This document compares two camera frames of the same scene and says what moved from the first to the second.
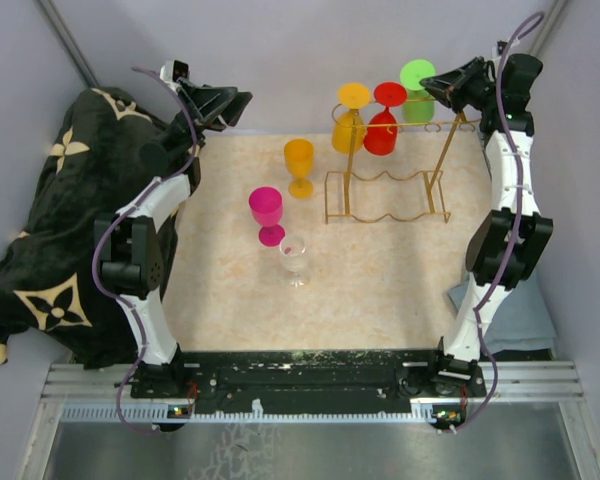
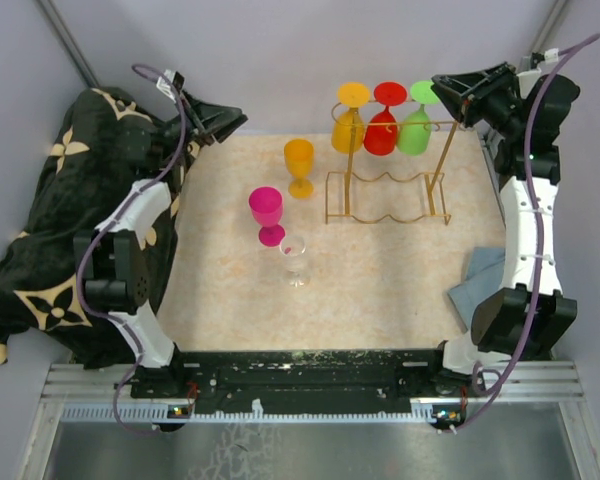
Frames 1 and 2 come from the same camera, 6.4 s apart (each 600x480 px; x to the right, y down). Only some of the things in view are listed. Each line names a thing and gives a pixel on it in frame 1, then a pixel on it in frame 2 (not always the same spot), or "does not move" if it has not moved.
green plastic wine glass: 419,103 to 414,133
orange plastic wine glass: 299,157 does not move
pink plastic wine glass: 266,204 does not move
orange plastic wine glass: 348,129 does not move
